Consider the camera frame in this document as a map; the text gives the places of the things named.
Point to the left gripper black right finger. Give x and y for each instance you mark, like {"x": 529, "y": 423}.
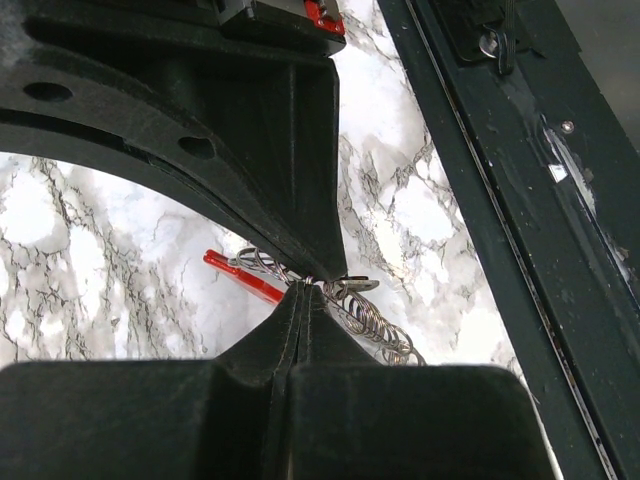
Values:
{"x": 353, "y": 418}

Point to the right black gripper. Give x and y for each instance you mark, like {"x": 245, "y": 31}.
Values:
{"x": 230, "y": 108}

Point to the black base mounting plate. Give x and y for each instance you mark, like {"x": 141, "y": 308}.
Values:
{"x": 533, "y": 107}

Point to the metal keyring coil red holder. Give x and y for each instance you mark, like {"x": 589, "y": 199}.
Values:
{"x": 266, "y": 278}

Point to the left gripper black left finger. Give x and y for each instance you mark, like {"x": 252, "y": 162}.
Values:
{"x": 222, "y": 418}

